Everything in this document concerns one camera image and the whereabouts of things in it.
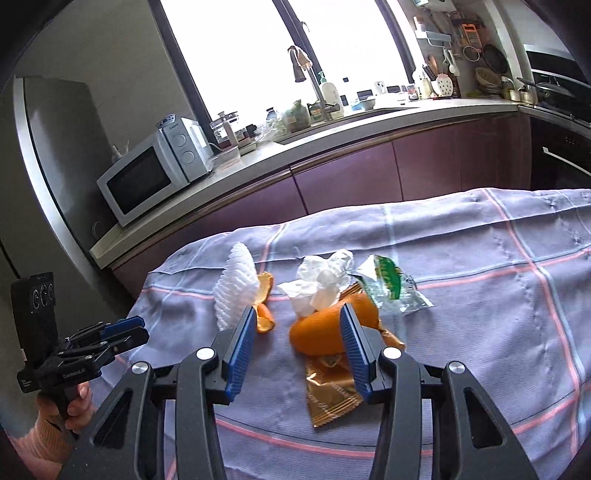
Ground clear lidded food container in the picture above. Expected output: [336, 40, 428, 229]
[210, 145, 242, 169]

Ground white soap bottle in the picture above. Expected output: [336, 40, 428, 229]
[318, 71, 345, 109]

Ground black built-in oven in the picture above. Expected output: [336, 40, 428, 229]
[531, 115, 591, 190]

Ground person's left forearm pink sleeve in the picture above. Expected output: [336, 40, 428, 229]
[0, 413, 77, 480]

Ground white foam fruit net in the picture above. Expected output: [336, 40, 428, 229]
[213, 242, 260, 332]

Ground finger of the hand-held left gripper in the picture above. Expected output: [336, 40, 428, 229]
[58, 329, 151, 365]
[65, 316, 145, 347]

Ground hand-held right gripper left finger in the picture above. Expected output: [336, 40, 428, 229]
[58, 305, 258, 480]

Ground black range hood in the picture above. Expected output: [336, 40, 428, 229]
[524, 44, 591, 79]

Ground white microwave oven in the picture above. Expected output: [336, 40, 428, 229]
[96, 117, 214, 228]

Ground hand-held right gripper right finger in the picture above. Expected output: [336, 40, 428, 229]
[339, 302, 539, 480]

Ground stacked colander bowls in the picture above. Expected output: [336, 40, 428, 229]
[475, 67, 504, 93]

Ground bag of green vegetables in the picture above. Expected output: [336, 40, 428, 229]
[281, 100, 311, 132]

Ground grey refrigerator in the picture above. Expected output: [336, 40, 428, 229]
[0, 76, 139, 324]

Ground person's left hand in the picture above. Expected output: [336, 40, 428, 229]
[36, 383, 95, 432]

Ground large orange peel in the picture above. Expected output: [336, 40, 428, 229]
[289, 293, 379, 356]

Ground black frying pan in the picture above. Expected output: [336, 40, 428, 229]
[481, 44, 509, 75]

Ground beige kitchen countertop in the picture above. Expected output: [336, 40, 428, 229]
[90, 98, 522, 268]

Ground large kitchen window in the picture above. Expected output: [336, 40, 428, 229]
[148, 0, 419, 139]

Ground mauve base cabinets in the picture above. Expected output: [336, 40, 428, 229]
[111, 113, 532, 301]

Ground black wok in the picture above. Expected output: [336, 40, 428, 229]
[517, 76, 578, 104]

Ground crumpled clear plastic bags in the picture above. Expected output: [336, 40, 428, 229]
[254, 115, 287, 141]

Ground grey plaid tablecloth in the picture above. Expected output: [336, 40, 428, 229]
[124, 187, 591, 480]

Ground small orange peel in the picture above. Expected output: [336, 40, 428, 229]
[255, 271, 277, 334]

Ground steel sink faucet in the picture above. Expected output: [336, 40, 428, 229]
[288, 46, 342, 121]

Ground white tissue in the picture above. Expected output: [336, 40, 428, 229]
[277, 249, 355, 318]

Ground white wall shelf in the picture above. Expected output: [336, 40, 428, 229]
[416, 30, 455, 49]

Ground green clear plastic wrapper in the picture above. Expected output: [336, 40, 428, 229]
[348, 254, 435, 315]

